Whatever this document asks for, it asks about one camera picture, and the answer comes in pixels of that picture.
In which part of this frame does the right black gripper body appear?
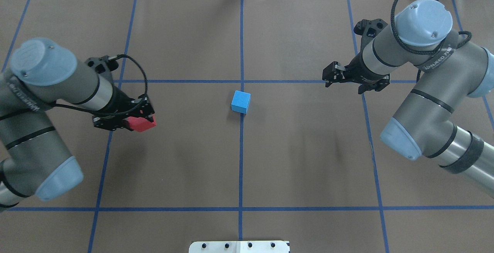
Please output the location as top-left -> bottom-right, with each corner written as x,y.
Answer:
346,52 -> 385,86

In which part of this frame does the blue cube block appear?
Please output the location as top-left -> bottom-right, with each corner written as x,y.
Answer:
230,90 -> 251,114

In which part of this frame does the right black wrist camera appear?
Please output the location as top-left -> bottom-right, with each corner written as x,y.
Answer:
353,19 -> 388,51

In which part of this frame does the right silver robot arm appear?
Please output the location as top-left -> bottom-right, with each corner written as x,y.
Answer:
322,0 -> 494,197

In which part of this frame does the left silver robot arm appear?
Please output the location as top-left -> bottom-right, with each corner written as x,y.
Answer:
0,37 -> 156,211

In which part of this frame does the black camera cable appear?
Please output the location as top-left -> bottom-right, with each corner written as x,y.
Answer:
391,0 -> 473,83
54,54 -> 149,116

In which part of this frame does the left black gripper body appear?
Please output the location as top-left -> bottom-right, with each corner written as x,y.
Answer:
96,87 -> 156,121

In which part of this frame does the left black camera cable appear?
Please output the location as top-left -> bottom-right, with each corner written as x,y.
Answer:
54,54 -> 149,116

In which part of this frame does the red cube block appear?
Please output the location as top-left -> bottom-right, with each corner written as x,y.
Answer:
122,116 -> 157,132

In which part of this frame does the white pedestal column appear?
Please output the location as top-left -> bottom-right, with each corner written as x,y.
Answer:
188,240 -> 291,253

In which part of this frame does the right black camera cable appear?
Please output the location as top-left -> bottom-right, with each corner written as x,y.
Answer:
391,0 -> 473,83

